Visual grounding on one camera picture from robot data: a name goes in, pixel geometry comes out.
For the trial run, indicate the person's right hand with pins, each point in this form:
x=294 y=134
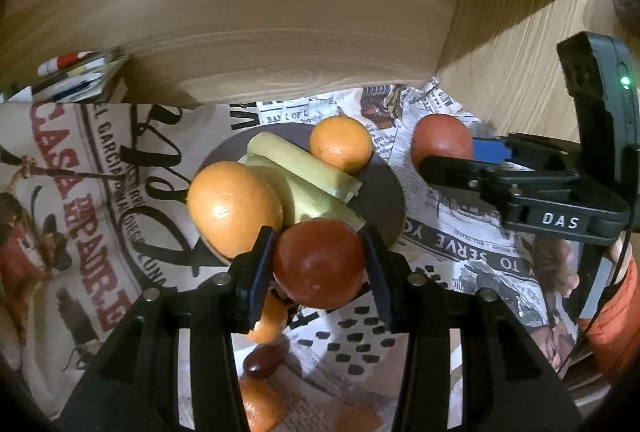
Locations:
x=552 y=257

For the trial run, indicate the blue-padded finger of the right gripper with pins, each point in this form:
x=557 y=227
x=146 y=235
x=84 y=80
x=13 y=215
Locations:
x=491 y=150

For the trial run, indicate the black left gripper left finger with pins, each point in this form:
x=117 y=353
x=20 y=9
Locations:
x=253 y=276

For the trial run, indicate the small mandarin front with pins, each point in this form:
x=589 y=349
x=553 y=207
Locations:
x=263 y=407

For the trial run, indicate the small mandarin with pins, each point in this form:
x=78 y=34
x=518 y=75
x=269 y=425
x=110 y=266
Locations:
x=263 y=407
x=272 y=322
x=341 y=142

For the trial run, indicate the printed newspaper cloth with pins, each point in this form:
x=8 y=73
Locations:
x=91 y=215

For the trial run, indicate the orange jacket sleeve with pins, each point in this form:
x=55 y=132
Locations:
x=614 y=336

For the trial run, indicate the red tomato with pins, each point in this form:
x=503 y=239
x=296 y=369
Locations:
x=319 y=263
x=441 y=135

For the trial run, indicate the large orange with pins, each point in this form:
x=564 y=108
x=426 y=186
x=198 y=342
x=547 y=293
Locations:
x=229 y=204

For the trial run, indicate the pale yellow cylindrical fruit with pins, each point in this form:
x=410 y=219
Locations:
x=304 y=165

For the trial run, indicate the red white marker pen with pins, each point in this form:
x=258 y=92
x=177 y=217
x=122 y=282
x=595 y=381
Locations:
x=61 y=62

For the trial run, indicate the stack of books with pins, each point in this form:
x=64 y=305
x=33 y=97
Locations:
x=97 y=79

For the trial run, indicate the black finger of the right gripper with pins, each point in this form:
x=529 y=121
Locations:
x=450 y=172

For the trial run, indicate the dark grey round plate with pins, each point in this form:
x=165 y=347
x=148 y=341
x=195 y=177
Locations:
x=380 y=200

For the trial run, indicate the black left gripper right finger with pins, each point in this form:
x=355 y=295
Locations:
x=388 y=276

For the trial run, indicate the small dark plum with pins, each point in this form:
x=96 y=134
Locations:
x=264 y=361

